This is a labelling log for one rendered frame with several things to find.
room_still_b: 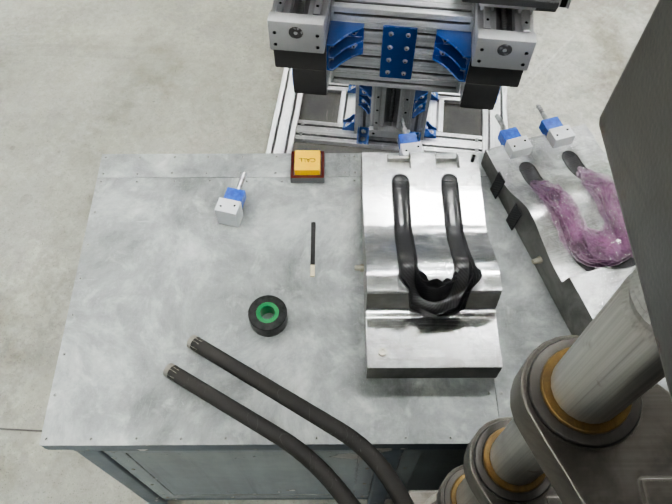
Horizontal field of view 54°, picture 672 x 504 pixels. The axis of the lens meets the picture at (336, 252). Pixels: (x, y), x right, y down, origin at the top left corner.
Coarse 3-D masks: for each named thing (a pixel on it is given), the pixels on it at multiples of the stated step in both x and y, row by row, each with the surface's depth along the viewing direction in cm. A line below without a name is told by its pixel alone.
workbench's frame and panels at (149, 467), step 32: (64, 448) 128; (96, 448) 128; (128, 448) 129; (160, 448) 129; (192, 448) 129; (224, 448) 129; (256, 448) 129; (320, 448) 129; (384, 448) 137; (416, 448) 137; (448, 448) 137; (128, 480) 164; (160, 480) 168; (192, 480) 169; (224, 480) 169; (256, 480) 169; (288, 480) 169; (352, 480) 170; (416, 480) 170
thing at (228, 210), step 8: (240, 184) 153; (232, 192) 150; (240, 192) 150; (224, 200) 148; (232, 200) 148; (240, 200) 149; (216, 208) 147; (224, 208) 147; (232, 208) 147; (240, 208) 149; (216, 216) 149; (224, 216) 148; (232, 216) 147; (240, 216) 150; (232, 224) 150
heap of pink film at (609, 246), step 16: (592, 176) 145; (608, 176) 144; (544, 192) 142; (560, 192) 142; (592, 192) 143; (608, 192) 142; (560, 208) 139; (576, 208) 139; (608, 208) 140; (560, 224) 139; (576, 224) 139; (608, 224) 141; (624, 224) 140; (560, 240) 139; (576, 240) 137; (592, 240) 138; (608, 240) 138; (624, 240) 138; (576, 256) 138; (592, 256) 136; (608, 256) 136; (624, 256) 136
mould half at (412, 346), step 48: (384, 192) 145; (432, 192) 145; (480, 192) 145; (384, 240) 138; (432, 240) 138; (480, 240) 138; (384, 288) 128; (480, 288) 128; (384, 336) 131; (432, 336) 131; (480, 336) 131
